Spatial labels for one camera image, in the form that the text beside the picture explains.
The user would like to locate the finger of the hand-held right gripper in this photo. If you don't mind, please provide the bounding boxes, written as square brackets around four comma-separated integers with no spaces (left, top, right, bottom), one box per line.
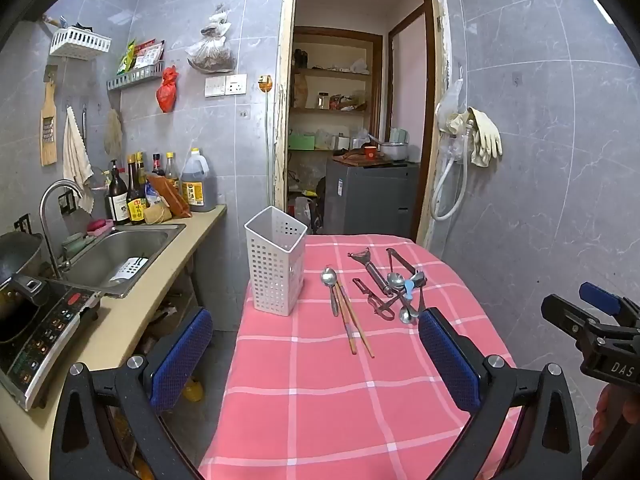
[579,282,640,330]
[541,294,608,342]

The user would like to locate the orange snack packet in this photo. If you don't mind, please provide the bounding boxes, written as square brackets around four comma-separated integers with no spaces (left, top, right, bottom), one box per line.
[146,175,193,220]

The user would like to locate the cream rubber gloves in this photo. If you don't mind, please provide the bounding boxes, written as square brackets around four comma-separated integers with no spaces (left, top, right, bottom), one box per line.
[466,107,504,168]

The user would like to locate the white wall rack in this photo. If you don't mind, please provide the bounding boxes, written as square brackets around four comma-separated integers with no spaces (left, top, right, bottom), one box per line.
[49,26,112,58]

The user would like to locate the grey wall shelf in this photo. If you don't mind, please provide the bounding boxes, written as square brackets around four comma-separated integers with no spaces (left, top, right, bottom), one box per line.
[106,60,166,92]

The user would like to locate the induction cooker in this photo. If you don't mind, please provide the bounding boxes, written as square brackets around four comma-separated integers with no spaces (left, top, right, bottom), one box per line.
[0,280,102,412]

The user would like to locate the cooking oil jug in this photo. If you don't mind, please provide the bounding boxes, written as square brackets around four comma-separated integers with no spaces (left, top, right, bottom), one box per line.
[180,147,217,213]

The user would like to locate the red snack packet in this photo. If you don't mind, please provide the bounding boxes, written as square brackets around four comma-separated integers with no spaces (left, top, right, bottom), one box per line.
[134,40,165,69]

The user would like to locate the white sink strainer plate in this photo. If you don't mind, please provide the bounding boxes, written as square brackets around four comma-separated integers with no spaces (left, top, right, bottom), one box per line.
[110,256,150,284]

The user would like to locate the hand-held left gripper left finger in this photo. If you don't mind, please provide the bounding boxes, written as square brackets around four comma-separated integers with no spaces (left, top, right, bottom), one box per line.
[50,306,214,480]

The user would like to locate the wooden grater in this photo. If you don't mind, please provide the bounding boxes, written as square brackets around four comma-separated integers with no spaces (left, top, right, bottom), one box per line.
[40,66,59,167]

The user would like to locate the dark wok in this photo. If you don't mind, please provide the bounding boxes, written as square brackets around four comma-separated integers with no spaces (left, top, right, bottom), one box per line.
[0,232,47,343]

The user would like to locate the clear bag of dried goods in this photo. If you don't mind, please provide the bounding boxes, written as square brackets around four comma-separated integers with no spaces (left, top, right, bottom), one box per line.
[186,4,237,74]

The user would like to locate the worn door frame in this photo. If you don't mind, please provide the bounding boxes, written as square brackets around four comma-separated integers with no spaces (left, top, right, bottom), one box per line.
[272,0,455,248]

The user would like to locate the hanging loofah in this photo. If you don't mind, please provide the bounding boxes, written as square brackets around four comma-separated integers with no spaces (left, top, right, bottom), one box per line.
[104,109,124,159]

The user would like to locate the beige hanging towel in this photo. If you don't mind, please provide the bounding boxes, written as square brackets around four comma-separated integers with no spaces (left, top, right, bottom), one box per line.
[62,106,95,214]

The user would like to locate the steel faucet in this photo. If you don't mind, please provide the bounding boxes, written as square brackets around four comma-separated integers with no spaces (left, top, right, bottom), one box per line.
[39,179,84,279]

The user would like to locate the pink checkered tablecloth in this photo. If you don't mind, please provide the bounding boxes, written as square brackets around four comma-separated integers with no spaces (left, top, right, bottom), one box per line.
[197,232,526,480]

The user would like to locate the grey appliance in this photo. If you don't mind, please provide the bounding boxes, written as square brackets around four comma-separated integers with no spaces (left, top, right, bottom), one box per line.
[325,157,421,241]

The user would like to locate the steel sink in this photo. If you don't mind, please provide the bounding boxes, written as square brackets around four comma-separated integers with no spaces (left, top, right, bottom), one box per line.
[60,223,187,299]

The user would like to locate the person's right hand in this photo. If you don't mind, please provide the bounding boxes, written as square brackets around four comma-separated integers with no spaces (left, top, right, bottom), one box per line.
[592,382,626,443]

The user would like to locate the white hose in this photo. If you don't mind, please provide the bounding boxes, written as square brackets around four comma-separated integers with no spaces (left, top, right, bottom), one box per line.
[430,120,471,222]

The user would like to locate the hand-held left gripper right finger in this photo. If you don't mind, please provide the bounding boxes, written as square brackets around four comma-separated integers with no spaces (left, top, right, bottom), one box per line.
[417,307,583,480]

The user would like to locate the red plastic bag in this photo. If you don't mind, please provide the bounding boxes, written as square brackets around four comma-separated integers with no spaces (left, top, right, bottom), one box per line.
[156,66,180,114]

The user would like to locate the dark bottle white label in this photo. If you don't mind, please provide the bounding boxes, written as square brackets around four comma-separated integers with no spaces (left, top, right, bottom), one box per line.
[107,160,131,226]

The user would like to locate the steel handle peeler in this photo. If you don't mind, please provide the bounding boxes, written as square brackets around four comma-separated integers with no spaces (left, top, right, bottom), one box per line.
[348,247,396,297]

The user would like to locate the green snack packet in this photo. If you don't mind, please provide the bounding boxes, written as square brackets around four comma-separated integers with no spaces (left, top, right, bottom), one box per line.
[117,39,137,75]

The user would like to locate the white perforated utensil holder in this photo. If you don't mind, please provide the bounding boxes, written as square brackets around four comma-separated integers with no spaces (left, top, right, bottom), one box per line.
[244,205,308,317]

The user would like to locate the clear hanging plastic bag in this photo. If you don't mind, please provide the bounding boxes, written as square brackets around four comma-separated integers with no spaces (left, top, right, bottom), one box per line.
[434,76,466,137]

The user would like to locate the wooden shelf unit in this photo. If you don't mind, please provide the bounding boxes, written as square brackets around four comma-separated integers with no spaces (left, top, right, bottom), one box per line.
[289,27,385,154]

